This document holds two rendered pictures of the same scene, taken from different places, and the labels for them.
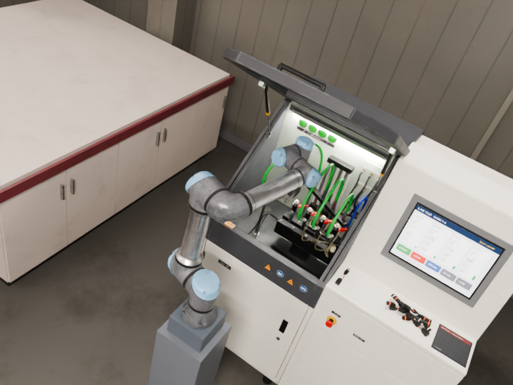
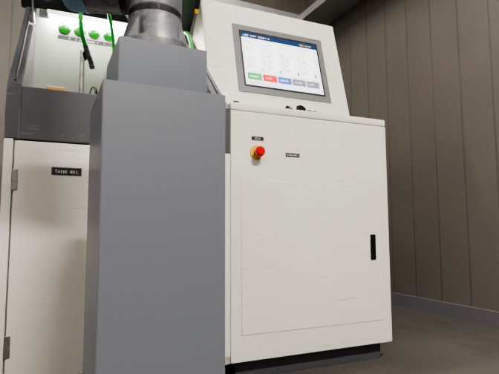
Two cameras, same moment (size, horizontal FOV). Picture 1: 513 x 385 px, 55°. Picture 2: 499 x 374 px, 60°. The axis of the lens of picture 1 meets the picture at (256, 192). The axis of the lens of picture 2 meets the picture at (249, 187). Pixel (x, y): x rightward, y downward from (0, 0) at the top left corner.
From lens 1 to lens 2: 2.27 m
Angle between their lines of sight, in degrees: 61
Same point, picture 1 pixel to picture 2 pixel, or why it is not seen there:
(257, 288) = not seen: hidden behind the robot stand
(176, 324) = (141, 47)
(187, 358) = (194, 110)
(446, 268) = (295, 77)
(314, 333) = (245, 195)
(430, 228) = (262, 48)
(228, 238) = (62, 110)
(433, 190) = (243, 16)
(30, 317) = not seen: outside the picture
